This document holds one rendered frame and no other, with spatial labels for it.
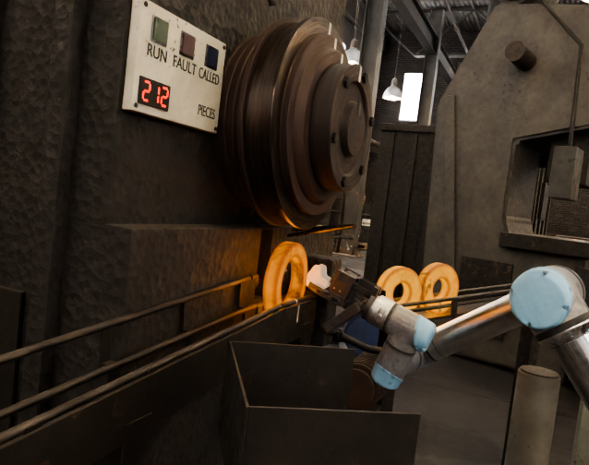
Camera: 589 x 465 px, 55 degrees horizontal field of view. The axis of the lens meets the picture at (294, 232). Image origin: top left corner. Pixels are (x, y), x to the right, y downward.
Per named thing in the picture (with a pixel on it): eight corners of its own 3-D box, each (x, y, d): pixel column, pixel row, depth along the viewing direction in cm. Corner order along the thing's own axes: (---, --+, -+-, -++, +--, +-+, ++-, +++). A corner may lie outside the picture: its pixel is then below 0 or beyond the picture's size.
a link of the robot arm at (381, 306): (386, 327, 138) (378, 333, 131) (370, 318, 140) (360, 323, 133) (399, 301, 137) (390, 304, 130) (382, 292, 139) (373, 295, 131)
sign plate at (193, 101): (121, 109, 91) (132, -4, 90) (208, 133, 115) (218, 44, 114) (132, 109, 90) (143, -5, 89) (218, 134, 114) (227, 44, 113)
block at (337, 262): (286, 340, 153) (296, 253, 152) (297, 335, 160) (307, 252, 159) (322, 349, 149) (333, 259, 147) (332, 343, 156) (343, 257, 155)
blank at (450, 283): (415, 264, 170) (423, 266, 167) (452, 260, 178) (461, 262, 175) (413, 314, 172) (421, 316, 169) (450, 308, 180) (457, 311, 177)
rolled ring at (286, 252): (311, 242, 139) (299, 240, 140) (281, 244, 122) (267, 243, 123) (303, 315, 140) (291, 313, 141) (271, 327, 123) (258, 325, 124)
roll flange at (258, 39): (187, 219, 114) (212, -16, 111) (284, 220, 157) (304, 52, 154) (229, 225, 110) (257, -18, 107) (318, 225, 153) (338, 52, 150)
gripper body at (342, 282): (343, 266, 143) (386, 287, 138) (330, 295, 144) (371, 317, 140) (333, 268, 136) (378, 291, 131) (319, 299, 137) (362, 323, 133)
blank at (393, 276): (375, 268, 162) (382, 269, 159) (415, 264, 170) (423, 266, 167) (372, 319, 164) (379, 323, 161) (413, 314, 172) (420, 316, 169)
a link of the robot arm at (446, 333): (577, 254, 127) (403, 335, 153) (566, 256, 118) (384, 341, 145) (604, 301, 124) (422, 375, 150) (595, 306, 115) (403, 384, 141)
